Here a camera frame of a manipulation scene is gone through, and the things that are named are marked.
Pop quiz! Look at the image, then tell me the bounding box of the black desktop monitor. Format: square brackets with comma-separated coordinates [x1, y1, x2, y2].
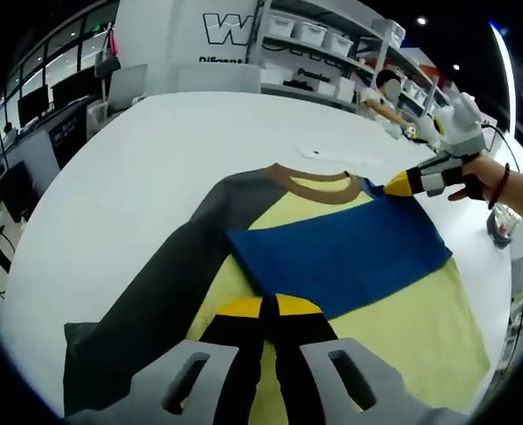
[17, 84, 50, 128]

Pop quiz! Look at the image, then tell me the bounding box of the dark red bead bracelet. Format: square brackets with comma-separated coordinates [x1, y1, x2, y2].
[487, 162, 511, 211]

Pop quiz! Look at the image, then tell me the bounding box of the yellow garment with dark sleeves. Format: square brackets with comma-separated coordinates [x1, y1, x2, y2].
[62, 162, 491, 417]

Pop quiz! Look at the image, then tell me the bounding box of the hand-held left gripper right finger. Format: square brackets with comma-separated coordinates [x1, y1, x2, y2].
[273, 294, 422, 425]

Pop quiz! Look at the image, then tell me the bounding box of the person's right hand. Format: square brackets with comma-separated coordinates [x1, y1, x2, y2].
[446, 156, 504, 204]

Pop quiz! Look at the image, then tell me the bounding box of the grey office chair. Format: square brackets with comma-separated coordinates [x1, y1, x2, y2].
[108, 64, 150, 112]

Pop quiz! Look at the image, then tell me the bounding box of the ceiling light strip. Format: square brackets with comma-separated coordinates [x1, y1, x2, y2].
[488, 21, 517, 139]

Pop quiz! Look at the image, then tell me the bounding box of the hanging black and pink bag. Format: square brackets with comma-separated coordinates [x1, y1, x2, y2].
[95, 28, 123, 79]

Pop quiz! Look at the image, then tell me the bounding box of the grey cabinet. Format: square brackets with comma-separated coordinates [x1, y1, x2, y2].
[0, 104, 90, 210]

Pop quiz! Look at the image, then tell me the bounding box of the grey metal shelf rack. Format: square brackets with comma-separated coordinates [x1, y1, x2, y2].
[254, 0, 452, 117]

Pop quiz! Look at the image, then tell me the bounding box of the white template sheet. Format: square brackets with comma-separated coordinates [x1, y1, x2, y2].
[294, 141, 390, 166]

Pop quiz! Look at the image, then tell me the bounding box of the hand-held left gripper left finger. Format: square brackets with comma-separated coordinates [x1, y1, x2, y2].
[131, 297, 265, 425]

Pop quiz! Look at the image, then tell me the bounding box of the white storage bin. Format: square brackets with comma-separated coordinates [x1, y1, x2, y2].
[295, 19, 329, 46]
[322, 30, 356, 57]
[267, 12, 296, 37]

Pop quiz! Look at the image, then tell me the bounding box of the dark curved holder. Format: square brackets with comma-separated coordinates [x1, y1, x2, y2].
[486, 205, 517, 250]

